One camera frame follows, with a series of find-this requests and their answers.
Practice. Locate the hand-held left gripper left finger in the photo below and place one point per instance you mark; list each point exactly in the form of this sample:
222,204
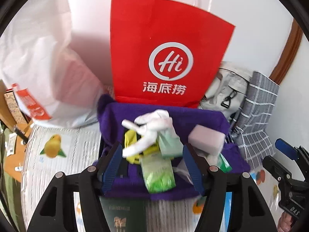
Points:
112,168

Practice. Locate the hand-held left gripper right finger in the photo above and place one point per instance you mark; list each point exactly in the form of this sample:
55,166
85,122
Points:
193,171

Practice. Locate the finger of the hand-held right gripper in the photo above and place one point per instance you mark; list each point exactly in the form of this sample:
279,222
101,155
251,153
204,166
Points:
286,147
275,169

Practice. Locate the mint green tissue packet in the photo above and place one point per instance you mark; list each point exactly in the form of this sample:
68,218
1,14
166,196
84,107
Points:
171,145

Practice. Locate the white sponge block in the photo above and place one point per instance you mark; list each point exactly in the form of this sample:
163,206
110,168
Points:
205,139

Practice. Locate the light green tissue packet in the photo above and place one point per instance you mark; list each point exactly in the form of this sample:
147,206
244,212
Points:
158,174

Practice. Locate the purple fabric storage bag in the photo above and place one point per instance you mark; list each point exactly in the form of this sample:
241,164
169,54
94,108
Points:
193,118

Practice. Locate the person's right hand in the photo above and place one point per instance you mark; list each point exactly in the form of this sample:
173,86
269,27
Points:
284,224

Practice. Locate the grey checked fabric bag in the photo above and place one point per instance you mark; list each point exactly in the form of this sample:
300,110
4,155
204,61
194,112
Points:
258,120

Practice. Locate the dark box with wooden base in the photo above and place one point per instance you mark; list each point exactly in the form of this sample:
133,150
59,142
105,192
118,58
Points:
123,215

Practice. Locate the blue cardboard box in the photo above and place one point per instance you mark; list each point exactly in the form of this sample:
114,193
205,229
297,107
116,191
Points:
228,205

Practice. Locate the beige backpack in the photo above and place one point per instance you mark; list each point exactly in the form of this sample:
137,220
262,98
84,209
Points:
224,89

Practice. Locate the wooden nightstand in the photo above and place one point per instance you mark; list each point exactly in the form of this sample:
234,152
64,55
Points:
17,164

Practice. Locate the small items on bedside table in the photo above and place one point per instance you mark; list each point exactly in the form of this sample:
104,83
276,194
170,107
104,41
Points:
21,133

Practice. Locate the white flat packet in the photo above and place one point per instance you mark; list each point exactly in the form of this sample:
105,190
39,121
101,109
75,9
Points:
11,145

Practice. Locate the brown patterned book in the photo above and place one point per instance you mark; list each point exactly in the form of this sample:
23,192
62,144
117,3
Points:
13,106

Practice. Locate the white plastic shopping bag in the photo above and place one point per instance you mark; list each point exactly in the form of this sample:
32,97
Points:
43,65

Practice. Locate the red paper shopping bag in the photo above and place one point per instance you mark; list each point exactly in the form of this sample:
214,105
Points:
169,41

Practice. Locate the brown wooden door frame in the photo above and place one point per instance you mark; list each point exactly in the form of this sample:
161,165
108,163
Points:
287,50

